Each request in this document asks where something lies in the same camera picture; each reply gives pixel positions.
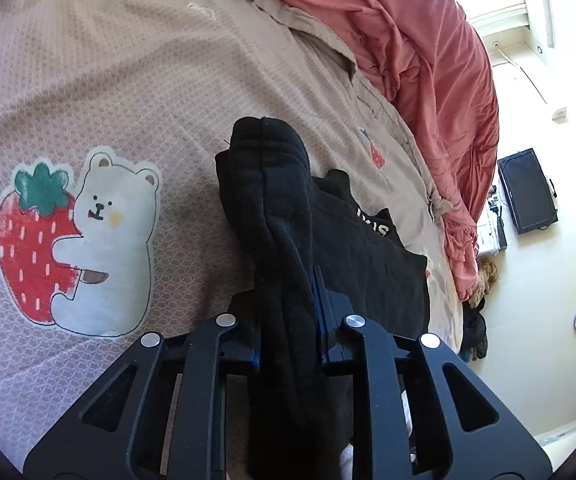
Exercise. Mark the pile of dark clothes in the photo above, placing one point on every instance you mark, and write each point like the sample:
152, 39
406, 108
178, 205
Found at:
475, 335

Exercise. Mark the white wall socket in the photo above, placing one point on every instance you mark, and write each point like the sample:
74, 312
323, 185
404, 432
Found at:
559, 113

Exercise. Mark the white cluttered shelf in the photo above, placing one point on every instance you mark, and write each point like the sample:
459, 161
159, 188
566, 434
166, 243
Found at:
493, 225

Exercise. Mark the black flat screen monitor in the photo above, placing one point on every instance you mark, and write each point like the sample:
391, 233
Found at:
527, 190

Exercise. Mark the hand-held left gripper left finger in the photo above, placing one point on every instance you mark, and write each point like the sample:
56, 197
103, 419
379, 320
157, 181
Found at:
240, 322

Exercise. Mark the brown plush toy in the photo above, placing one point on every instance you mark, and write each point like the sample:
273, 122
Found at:
487, 272

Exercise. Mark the black printed t-shirt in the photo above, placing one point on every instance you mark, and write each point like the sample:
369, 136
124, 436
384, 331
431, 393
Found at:
278, 240

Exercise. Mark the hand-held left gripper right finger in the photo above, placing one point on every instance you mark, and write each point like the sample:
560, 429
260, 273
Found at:
319, 310

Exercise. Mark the red duvet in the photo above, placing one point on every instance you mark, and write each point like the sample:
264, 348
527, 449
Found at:
417, 60

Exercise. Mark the beige strawberry print bed cover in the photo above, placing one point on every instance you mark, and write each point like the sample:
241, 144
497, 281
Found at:
118, 85

